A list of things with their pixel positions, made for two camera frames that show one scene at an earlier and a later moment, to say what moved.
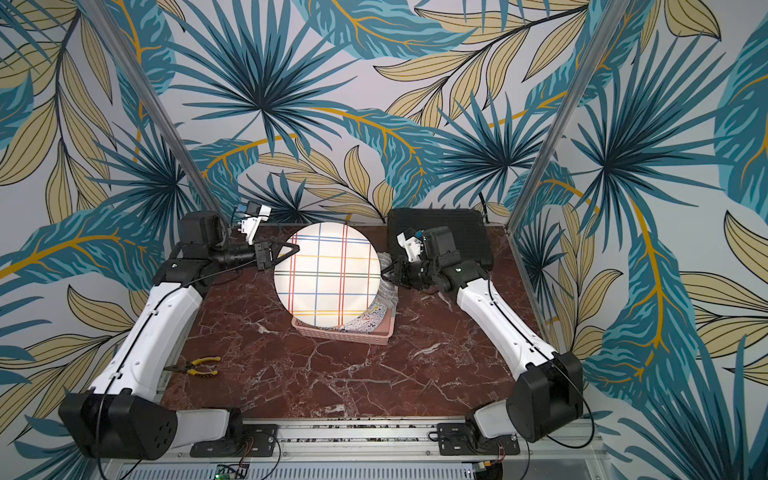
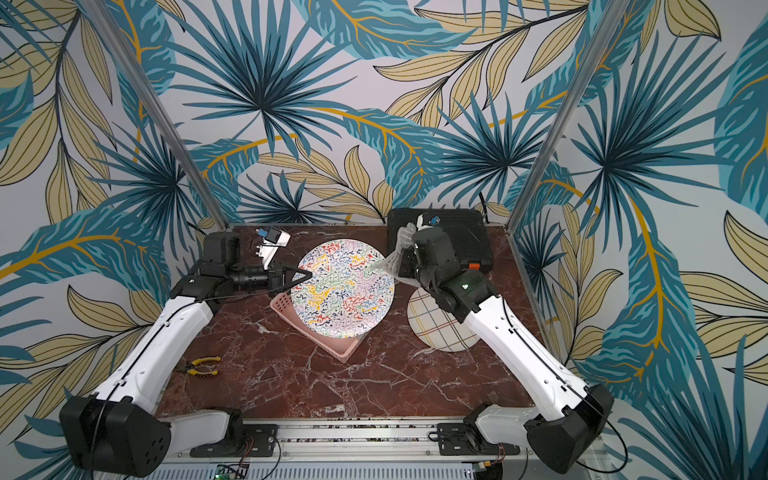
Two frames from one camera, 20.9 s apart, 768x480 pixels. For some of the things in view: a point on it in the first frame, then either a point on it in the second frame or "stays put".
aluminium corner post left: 190,165 stays put
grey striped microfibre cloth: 388,294 -> 405,238
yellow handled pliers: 184,367 stays put
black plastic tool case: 471,228 stays put
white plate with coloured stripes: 332,279 -> 435,326
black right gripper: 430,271 stays put
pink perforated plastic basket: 379,335 -> 341,349
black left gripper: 263,255 -> 277,278
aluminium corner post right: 567,115 stays put
